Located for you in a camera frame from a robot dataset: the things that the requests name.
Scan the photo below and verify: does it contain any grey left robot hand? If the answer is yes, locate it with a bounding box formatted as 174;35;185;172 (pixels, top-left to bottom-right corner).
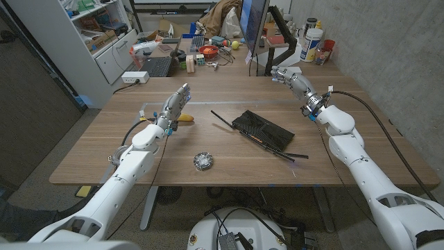
156;83;192;133

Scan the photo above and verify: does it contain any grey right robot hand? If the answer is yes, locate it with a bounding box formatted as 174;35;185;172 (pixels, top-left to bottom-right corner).
270;65;329;117

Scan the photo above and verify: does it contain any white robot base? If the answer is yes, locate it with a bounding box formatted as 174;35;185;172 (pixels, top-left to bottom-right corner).
187;207;288;250

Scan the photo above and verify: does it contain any black router with antennas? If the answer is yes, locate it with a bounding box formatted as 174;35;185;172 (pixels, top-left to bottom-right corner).
210;109;309;163

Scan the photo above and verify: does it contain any white wipes canister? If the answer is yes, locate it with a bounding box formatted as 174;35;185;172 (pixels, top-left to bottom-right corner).
300;27;324;63

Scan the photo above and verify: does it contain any black laptop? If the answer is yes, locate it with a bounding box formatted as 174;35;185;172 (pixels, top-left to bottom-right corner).
139;34;183;78

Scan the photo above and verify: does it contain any white power strip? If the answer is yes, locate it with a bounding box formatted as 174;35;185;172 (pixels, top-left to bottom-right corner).
121;71;151;85

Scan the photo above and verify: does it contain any red book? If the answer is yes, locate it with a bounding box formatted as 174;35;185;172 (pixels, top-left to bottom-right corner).
266;34;286;46

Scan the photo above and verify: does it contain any crumpled foil ball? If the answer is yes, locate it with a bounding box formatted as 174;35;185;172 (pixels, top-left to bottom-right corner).
193;151;214;172

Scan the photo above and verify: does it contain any red bowl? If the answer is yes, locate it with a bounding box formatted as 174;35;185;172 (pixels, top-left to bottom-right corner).
198;44;220;60

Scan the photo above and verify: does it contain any white red package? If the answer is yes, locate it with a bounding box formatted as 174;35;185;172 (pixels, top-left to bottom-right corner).
130;40;161;58

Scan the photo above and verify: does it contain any computer monitor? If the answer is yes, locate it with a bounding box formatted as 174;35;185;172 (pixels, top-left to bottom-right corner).
239;0;271;58

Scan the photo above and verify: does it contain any white bag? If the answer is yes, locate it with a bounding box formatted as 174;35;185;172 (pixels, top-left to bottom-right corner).
220;6;244;39

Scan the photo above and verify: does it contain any brown jacket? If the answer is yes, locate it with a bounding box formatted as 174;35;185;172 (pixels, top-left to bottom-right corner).
198;0;244;39

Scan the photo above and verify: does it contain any white shelf cabinet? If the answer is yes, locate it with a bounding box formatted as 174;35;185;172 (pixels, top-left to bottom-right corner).
6;0;139;108

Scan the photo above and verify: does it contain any yellow pad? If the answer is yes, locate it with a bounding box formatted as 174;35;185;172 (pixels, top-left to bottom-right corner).
75;185;92;199

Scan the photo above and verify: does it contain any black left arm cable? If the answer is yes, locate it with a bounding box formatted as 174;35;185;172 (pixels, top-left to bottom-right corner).
121;119;159;147

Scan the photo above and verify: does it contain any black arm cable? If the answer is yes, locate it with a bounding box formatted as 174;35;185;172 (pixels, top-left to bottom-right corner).
327;90;440;204
121;119;159;147

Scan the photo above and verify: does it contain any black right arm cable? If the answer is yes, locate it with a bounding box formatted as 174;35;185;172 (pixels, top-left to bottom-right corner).
327;90;440;204

